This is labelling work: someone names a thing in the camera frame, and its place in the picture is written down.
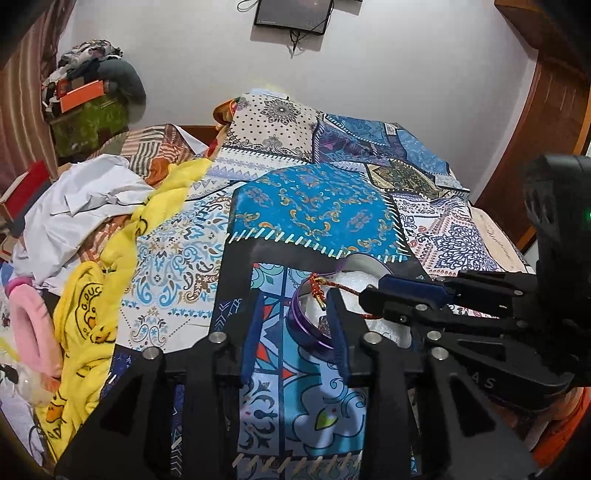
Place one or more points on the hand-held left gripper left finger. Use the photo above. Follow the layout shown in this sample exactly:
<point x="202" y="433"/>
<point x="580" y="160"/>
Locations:
<point x="250" y="339"/>

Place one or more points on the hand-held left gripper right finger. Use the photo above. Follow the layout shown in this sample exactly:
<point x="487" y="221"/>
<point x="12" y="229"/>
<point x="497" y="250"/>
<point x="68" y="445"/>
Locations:
<point x="340" y="344"/>

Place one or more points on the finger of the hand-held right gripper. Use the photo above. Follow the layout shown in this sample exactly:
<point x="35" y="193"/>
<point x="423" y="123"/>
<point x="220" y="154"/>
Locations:
<point x="388" y="307"/>
<point x="408" y="286"/>

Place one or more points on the purple metallic bangle set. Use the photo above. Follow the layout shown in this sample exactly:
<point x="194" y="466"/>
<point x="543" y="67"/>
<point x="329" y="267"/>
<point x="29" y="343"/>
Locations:
<point x="302" y="318"/>

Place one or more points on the beige mattress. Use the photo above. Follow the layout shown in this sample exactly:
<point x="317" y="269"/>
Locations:
<point x="501" y="240"/>

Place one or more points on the blue patchwork blanket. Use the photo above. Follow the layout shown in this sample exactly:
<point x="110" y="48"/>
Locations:
<point x="314" y="207"/>

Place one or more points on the wooden door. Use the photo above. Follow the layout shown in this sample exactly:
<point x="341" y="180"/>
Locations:
<point x="554" y="115"/>

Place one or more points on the yellow printed cloth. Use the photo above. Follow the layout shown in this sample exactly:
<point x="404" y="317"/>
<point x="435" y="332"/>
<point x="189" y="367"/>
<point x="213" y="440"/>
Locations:
<point x="85" y="332"/>

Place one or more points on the orange cloth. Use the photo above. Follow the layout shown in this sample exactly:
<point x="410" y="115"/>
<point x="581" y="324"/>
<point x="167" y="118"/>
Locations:
<point x="561" y="424"/>

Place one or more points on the striped orange brown blanket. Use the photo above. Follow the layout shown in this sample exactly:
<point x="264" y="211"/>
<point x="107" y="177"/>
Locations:
<point x="152" y="147"/>

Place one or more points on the white cloth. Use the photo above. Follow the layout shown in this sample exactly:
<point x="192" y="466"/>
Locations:
<point x="78" y="207"/>

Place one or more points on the pink cloth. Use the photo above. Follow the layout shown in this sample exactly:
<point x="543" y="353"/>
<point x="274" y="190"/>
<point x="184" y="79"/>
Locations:
<point x="32" y="323"/>

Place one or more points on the red box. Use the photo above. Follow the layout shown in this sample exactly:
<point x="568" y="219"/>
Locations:
<point x="30" y="189"/>

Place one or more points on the green patterned bag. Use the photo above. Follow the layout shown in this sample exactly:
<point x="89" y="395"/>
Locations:
<point x="87" y="127"/>

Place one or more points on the grey cushion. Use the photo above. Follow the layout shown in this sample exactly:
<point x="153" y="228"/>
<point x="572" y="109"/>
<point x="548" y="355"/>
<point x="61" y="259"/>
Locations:
<point x="124" y="81"/>

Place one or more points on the orange box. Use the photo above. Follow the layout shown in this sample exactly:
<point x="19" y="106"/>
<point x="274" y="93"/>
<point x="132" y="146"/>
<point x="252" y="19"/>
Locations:
<point x="81" y="96"/>

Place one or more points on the pile of clothes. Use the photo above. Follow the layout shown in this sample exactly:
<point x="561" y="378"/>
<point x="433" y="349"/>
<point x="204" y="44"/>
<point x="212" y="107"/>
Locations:
<point x="81" y="60"/>

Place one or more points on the striped brown curtain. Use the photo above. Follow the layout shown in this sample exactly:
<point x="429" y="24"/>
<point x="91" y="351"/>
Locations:
<point x="27" y="92"/>

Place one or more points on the wall-mounted black screen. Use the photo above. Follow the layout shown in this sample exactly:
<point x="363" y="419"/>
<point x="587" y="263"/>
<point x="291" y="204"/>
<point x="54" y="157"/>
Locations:
<point x="293" y="13"/>

